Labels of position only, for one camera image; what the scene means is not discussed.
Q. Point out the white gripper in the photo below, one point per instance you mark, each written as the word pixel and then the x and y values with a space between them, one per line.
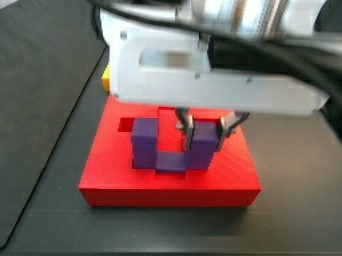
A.
pixel 159 67

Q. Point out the purple U-shaped block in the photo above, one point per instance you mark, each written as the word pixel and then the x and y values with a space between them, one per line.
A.
pixel 150 156

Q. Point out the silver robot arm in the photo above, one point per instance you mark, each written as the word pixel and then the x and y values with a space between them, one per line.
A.
pixel 241 21

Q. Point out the red board with slots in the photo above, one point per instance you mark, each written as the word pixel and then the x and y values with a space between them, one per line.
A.
pixel 113 183

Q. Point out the yellow long block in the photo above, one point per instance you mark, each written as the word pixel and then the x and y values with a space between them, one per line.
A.
pixel 106 79

